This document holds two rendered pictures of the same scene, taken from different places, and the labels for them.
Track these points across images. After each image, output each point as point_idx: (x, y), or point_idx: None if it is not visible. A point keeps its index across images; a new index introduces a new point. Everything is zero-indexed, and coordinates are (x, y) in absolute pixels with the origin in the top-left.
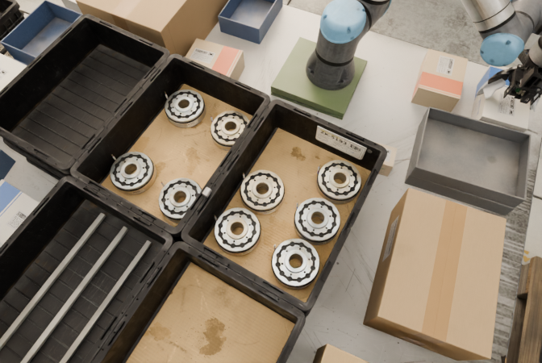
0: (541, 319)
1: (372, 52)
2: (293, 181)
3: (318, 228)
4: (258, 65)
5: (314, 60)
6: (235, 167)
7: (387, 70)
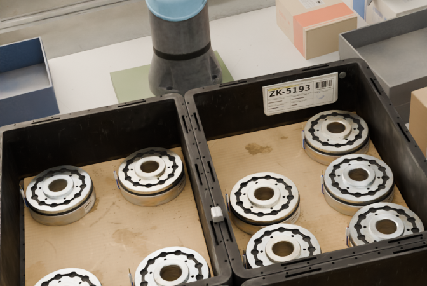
0: None
1: (211, 44)
2: (284, 175)
3: (371, 183)
4: None
5: (166, 68)
6: None
7: (247, 48)
